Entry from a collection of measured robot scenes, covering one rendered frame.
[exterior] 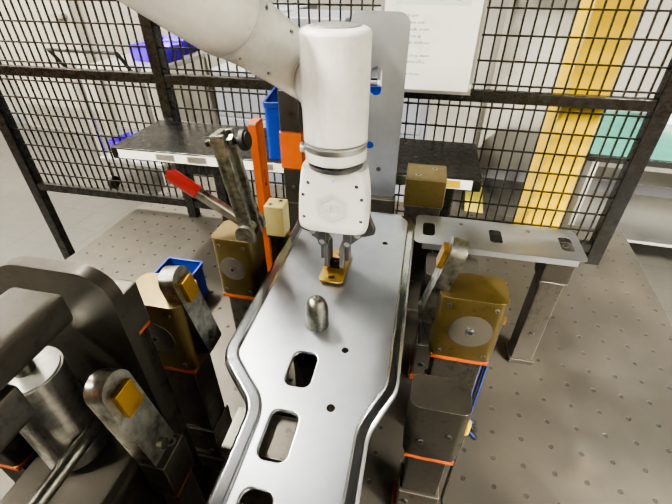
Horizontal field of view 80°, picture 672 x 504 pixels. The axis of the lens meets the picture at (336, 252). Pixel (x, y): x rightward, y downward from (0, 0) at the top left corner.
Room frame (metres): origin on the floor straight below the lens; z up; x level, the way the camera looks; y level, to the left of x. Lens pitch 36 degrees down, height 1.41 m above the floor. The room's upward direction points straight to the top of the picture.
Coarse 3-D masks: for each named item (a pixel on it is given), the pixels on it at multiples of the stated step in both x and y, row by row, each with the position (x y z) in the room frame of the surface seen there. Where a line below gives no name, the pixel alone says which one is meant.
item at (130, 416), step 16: (96, 384) 0.22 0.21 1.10; (112, 384) 0.22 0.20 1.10; (128, 384) 0.23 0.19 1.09; (96, 400) 0.21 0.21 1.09; (112, 400) 0.21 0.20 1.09; (128, 400) 0.22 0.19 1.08; (144, 400) 0.24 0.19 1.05; (112, 416) 0.21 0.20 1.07; (128, 416) 0.21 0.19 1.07; (144, 416) 0.23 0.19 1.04; (160, 416) 0.24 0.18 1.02; (112, 432) 0.21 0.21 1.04; (128, 432) 0.21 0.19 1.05; (144, 432) 0.22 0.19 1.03; (160, 432) 0.23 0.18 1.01; (128, 448) 0.21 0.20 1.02; (144, 448) 0.21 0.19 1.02; (160, 448) 0.21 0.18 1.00
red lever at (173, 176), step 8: (168, 176) 0.56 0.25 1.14; (176, 176) 0.56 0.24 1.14; (184, 176) 0.57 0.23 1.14; (176, 184) 0.56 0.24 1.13; (184, 184) 0.55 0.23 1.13; (192, 184) 0.56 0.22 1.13; (192, 192) 0.55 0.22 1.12; (200, 192) 0.55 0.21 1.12; (208, 192) 0.56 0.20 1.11; (200, 200) 0.55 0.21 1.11; (208, 200) 0.55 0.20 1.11; (216, 200) 0.55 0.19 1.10; (216, 208) 0.55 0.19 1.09; (224, 208) 0.55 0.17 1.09; (224, 216) 0.54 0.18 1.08; (232, 216) 0.54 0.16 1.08; (256, 224) 0.55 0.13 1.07
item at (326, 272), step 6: (336, 252) 0.55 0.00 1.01; (336, 258) 0.52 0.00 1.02; (330, 264) 0.51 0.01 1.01; (336, 264) 0.50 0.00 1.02; (324, 270) 0.50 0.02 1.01; (330, 270) 0.50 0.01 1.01; (336, 270) 0.50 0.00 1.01; (342, 270) 0.50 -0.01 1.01; (324, 276) 0.48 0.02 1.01; (336, 276) 0.48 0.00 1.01; (342, 276) 0.48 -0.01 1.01; (330, 282) 0.47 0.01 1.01; (336, 282) 0.47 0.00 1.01; (342, 282) 0.47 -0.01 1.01
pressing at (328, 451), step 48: (288, 240) 0.59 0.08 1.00; (336, 240) 0.60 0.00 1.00; (384, 240) 0.60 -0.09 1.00; (288, 288) 0.46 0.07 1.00; (336, 288) 0.46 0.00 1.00; (384, 288) 0.46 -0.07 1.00; (240, 336) 0.36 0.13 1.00; (288, 336) 0.37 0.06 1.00; (336, 336) 0.37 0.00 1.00; (384, 336) 0.37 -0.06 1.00; (240, 384) 0.29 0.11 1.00; (336, 384) 0.29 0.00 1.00; (384, 384) 0.29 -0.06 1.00; (240, 432) 0.23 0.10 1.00; (336, 432) 0.23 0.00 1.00; (240, 480) 0.18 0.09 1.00; (288, 480) 0.18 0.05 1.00; (336, 480) 0.18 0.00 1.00
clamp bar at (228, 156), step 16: (224, 128) 0.56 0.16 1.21; (208, 144) 0.55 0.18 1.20; (224, 144) 0.53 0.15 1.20; (240, 144) 0.53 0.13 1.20; (224, 160) 0.53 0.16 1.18; (240, 160) 0.56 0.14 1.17; (224, 176) 0.53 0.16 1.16; (240, 176) 0.56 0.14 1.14; (240, 192) 0.53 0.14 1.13; (240, 208) 0.53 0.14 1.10; (256, 208) 0.56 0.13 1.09; (240, 224) 0.53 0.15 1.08; (256, 240) 0.53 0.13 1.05
